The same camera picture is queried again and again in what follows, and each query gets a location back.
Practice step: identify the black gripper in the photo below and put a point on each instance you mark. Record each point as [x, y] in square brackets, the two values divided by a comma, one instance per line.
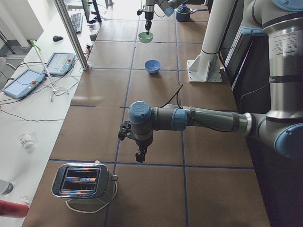
[148, 16]
[142, 143]

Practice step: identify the green bowl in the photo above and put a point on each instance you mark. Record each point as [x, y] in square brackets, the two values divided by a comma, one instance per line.
[145, 37]

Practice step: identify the blue bowl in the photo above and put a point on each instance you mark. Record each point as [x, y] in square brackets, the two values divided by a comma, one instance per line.
[152, 66]

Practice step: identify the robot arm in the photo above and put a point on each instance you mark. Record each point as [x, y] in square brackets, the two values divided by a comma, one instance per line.
[167, 6]
[282, 126]

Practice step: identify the blue saucepan with lid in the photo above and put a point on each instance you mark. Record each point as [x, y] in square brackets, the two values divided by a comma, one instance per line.
[184, 12]

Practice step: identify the silver toaster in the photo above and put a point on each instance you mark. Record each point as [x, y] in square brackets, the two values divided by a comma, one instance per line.
[85, 183]

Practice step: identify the black monitor stand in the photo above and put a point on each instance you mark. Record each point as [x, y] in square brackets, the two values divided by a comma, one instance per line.
[91, 11]

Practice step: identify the black keyboard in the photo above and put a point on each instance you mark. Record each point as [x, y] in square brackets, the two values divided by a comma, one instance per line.
[76, 20]

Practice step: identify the black computer mouse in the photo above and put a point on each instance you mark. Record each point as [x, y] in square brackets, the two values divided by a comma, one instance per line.
[57, 38]

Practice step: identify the far teach pendant tablet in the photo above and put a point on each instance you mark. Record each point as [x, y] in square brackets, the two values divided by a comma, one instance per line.
[60, 64]

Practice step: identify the teach pendant tablet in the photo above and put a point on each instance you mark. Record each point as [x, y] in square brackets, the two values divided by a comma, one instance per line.
[60, 64]
[24, 84]

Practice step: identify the reacher grabber stick tool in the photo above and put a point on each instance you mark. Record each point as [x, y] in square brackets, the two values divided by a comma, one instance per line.
[55, 88]

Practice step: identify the white paper cup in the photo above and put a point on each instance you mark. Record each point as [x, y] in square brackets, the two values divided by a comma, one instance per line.
[26, 141]

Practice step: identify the near teach pendant tablet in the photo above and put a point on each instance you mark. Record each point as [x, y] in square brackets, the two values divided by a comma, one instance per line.
[24, 84]

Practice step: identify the red bottle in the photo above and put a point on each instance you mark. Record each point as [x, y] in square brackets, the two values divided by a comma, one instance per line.
[13, 210]

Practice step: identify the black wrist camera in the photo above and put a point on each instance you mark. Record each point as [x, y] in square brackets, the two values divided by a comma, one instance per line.
[125, 131]

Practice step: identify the aluminium frame post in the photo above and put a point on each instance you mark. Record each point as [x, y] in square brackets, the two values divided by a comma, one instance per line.
[71, 33]

